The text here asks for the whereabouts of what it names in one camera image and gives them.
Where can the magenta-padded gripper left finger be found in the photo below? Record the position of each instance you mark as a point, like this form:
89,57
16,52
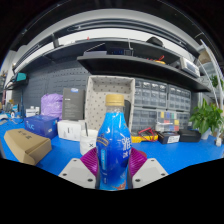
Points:
76,171

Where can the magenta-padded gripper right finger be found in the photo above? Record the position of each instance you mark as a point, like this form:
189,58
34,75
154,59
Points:
150,170

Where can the blue drink bottle gold cap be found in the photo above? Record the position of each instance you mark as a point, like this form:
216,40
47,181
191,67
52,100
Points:
113,143

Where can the yellow multimeter red leads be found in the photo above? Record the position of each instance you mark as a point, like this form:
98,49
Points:
144,137

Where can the white cardboard box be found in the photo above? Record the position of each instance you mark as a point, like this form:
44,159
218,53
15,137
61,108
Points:
69,130

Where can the metal spoon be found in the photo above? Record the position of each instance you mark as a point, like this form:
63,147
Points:
86,129

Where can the grey small-parts drawer cabinet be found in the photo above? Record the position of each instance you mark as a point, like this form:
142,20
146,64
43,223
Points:
179,98
144,119
150,93

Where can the flat black box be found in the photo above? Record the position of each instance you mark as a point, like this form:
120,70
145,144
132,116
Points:
190,135

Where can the clear organizer coloured parts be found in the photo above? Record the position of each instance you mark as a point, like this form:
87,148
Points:
172,120

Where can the brown cardboard box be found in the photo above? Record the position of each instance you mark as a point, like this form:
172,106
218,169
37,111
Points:
26,145

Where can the blue cardboard box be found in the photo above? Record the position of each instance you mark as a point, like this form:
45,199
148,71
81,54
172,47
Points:
40,126

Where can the black hard case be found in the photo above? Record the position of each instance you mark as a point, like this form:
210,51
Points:
127,111

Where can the dark grey upright box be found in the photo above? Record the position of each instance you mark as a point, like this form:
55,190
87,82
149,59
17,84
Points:
73,104

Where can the purple plastic bag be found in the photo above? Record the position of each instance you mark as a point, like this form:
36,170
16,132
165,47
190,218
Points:
51,106

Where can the green potted plant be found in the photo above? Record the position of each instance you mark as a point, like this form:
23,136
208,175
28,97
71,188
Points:
206,116

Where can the beige dotted fabric bin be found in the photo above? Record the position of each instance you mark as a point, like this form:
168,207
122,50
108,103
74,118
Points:
98,96

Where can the black wall shelf unit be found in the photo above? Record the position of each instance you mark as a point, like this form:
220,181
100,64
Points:
126,65

